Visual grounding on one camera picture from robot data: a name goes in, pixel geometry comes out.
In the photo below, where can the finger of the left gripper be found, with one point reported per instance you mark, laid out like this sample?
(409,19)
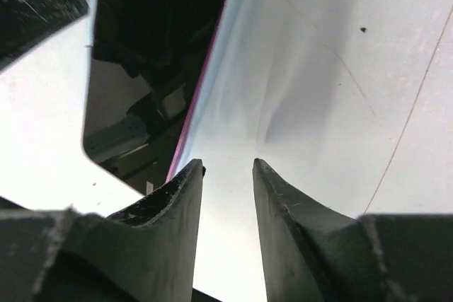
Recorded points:
(26,23)

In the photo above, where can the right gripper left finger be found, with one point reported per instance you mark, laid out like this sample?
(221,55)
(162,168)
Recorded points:
(144,252)

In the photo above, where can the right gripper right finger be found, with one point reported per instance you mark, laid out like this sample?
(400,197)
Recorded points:
(313,253)

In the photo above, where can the dark phone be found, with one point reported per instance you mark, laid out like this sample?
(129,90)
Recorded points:
(148,68)

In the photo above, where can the light blue phone case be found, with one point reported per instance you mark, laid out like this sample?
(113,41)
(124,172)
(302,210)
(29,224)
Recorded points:
(223,68)

